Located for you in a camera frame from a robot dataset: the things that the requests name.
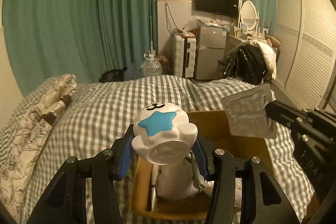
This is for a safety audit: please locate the black wall television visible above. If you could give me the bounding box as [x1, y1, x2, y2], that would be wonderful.
[195, 0, 239, 19]

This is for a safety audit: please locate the grey folding hanger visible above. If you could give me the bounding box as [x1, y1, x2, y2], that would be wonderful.
[150, 165, 161, 211]

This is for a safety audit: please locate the silver foil pouch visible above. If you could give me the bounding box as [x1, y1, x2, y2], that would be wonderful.
[221, 84, 277, 139]

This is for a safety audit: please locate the oval vanity mirror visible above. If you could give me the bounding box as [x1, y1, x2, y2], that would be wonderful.
[239, 0, 259, 31]

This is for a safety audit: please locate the white suitcase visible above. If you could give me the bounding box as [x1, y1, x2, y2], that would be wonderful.
[173, 35, 197, 79]

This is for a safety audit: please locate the white blue star toy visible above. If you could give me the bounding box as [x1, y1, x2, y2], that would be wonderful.
[131, 101, 198, 165]

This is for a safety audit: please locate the white louvered wardrobe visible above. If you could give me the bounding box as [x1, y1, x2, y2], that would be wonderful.
[274, 0, 335, 108]

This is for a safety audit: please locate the white mop pole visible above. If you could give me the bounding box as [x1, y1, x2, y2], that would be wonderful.
[149, 0, 155, 56]

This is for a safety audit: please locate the large green curtain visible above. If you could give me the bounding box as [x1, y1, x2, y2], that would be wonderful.
[2, 0, 158, 96]

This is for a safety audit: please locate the black bag on floor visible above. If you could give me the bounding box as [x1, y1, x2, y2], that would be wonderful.
[99, 67, 127, 83]

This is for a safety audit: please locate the large water bottle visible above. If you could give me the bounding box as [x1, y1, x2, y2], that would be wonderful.
[141, 54, 163, 77]

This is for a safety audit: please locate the cardboard box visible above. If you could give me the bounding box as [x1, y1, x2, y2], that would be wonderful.
[131, 109, 275, 221]

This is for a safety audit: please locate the checkered bed duvet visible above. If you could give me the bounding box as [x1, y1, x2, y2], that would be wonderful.
[0, 74, 316, 224]

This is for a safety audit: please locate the silver mini fridge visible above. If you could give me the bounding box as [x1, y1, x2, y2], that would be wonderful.
[194, 25, 227, 80]

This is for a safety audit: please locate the floral pillow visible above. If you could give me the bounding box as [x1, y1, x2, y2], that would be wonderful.
[1, 74, 77, 222]

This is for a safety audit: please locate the white sock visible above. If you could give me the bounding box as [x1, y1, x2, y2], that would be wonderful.
[157, 159, 200, 201]

